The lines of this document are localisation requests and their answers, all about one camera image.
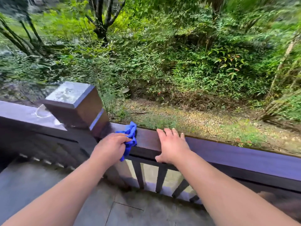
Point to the green leafy shrub thicket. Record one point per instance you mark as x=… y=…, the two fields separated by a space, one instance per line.
x=178 y=58

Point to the dark wooden baluster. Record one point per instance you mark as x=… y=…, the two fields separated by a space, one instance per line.
x=180 y=188
x=161 y=178
x=138 y=175
x=194 y=198

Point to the pale slender tree trunk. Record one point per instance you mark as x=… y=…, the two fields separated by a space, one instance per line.
x=279 y=68

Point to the person's left thumb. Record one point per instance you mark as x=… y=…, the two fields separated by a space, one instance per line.
x=123 y=139

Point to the person's left hand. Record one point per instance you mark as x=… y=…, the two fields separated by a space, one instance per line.
x=108 y=148

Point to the square wooden railing post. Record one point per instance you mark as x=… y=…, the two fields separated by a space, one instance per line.
x=75 y=104

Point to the person's right hand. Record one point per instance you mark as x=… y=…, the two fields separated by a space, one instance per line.
x=172 y=148

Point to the long dark wooden handrail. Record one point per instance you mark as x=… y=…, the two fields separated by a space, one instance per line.
x=235 y=157

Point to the person's right middle finger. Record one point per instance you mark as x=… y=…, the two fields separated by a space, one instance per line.
x=168 y=133

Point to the person's left forearm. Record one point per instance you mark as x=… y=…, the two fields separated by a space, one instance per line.
x=63 y=192

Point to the dark forked tree trunk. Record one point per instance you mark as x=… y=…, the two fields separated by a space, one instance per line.
x=101 y=21

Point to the short dark wooden railing section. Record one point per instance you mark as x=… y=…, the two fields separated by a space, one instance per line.
x=28 y=129

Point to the person's right forearm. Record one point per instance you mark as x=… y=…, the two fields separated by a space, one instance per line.
x=225 y=197

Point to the person's right little finger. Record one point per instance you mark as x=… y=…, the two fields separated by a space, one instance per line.
x=182 y=136

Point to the blue cleaning cloth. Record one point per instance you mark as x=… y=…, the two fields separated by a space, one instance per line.
x=130 y=136

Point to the leaning dark bamboo stems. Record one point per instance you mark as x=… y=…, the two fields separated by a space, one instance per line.
x=21 y=37

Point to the person's right thumb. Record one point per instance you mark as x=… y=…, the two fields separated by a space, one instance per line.
x=159 y=158

